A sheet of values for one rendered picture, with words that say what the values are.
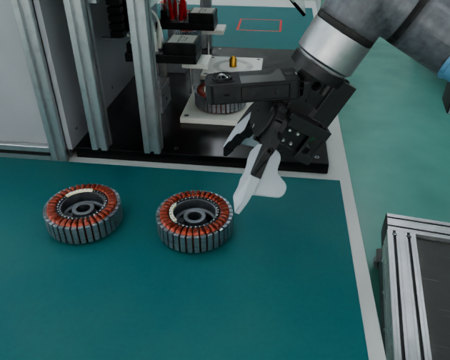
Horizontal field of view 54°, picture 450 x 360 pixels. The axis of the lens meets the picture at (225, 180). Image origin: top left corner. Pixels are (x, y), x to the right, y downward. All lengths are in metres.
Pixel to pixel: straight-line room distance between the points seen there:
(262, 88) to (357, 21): 0.13
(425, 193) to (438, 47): 1.71
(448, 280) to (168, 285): 1.05
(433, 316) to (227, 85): 1.01
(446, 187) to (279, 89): 1.82
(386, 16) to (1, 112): 0.67
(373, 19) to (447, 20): 0.07
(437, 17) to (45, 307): 0.55
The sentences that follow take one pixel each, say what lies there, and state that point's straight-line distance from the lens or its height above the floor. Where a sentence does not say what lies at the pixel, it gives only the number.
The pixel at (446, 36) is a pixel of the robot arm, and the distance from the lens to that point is 0.53.
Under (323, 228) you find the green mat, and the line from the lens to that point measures 0.68.
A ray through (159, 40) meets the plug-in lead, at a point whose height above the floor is 0.92.
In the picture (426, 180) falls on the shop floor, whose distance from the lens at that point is 2.31.
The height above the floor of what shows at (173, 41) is 0.92.
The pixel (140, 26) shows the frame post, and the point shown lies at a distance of 0.74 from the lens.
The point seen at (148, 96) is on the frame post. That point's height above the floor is 0.88.
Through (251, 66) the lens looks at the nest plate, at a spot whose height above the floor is 0.78.
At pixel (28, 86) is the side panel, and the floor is 0.89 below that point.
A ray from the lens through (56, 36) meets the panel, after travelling 0.82.
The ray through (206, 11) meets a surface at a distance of 1.15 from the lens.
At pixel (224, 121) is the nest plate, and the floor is 0.78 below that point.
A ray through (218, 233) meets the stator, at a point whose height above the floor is 0.78.
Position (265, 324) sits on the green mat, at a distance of 0.55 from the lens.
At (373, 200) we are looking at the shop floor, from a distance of 2.08.
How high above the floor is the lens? 1.18
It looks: 34 degrees down
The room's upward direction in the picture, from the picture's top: straight up
